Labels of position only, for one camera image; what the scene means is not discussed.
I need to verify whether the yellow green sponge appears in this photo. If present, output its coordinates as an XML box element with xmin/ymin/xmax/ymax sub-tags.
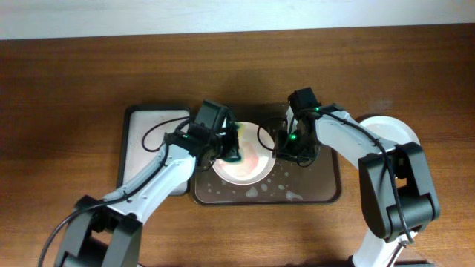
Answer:
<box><xmin>220</xmin><ymin>122</ymin><xmax>243</xmax><ymax>163</ymax></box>

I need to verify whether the pink white plate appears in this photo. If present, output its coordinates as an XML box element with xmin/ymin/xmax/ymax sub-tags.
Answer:
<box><xmin>213</xmin><ymin>122</ymin><xmax>275</xmax><ymax>185</ymax></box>

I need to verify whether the pale green plate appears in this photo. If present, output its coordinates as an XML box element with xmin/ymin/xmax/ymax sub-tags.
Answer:
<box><xmin>360</xmin><ymin>116</ymin><xmax>420</xmax><ymax>145</ymax></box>

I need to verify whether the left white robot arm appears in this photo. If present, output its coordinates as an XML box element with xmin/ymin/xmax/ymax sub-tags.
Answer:
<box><xmin>38</xmin><ymin>120</ymin><xmax>240</xmax><ymax>266</ymax></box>

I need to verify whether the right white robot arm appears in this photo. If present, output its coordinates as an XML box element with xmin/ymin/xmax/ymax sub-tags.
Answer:
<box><xmin>285</xmin><ymin>105</ymin><xmax>441</xmax><ymax>266</ymax></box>

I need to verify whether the dark brown serving tray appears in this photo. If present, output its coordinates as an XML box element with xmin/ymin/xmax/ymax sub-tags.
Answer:
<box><xmin>189</xmin><ymin>102</ymin><xmax>342</xmax><ymax>206</ymax></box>

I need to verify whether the small white foam tray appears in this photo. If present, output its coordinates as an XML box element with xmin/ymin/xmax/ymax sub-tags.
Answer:
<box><xmin>117</xmin><ymin>104</ymin><xmax>190</xmax><ymax>187</ymax></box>

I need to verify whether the right black cable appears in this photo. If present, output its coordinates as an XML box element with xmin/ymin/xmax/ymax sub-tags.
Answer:
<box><xmin>256</xmin><ymin>116</ymin><xmax>289</xmax><ymax>152</ymax></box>

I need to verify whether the black cable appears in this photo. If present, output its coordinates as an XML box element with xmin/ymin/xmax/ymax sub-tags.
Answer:
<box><xmin>141</xmin><ymin>116</ymin><xmax>192</xmax><ymax>153</ymax></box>
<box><xmin>256</xmin><ymin>116</ymin><xmax>289</xmax><ymax>152</ymax></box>

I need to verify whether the left black cable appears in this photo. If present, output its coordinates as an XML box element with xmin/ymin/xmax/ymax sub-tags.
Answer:
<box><xmin>141</xmin><ymin>116</ymin><xmax>192</xmax><ymax>153</ymax></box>

